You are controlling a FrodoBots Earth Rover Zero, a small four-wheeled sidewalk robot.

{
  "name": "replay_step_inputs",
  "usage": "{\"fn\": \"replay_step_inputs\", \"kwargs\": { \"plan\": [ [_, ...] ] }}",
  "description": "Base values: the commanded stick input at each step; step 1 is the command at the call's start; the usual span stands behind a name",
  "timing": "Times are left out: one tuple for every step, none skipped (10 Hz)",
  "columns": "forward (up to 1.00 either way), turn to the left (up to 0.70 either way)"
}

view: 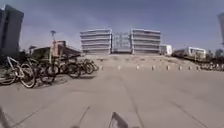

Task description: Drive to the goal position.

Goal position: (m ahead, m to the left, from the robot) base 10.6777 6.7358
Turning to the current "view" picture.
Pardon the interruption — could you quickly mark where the grey paved plaza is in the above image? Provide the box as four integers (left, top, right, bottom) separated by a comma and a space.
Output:
0, 54, 224, 128

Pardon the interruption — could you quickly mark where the small white building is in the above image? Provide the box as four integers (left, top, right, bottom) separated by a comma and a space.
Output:
159, 43, 174, 57

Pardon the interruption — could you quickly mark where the row of pale bollards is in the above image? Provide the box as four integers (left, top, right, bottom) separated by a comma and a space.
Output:
98, 63, 205, 72

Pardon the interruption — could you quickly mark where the row of trees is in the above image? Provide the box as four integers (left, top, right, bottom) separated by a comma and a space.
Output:
204, 48, 224, 65

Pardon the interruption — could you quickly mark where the row of parked bicycles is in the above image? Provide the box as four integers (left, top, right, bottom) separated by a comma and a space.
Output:
198, 62, 224, 72
0, 53, 100, 90

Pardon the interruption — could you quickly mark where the low white building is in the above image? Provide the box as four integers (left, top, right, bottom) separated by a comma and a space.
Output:
173, 46, 207, 61

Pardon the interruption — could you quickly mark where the low brown building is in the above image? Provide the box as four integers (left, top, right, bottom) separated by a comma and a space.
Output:
29, 40, 82, 62

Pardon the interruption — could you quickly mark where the pole with sign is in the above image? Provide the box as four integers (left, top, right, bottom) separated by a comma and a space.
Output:
49, 30, 58, 65

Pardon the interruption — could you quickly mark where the tall dark building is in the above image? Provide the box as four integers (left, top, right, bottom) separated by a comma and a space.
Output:
0, 4, 25, 56

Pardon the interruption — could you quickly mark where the wide grey banded building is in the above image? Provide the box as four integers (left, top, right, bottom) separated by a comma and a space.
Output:
79, 27, 162, 56

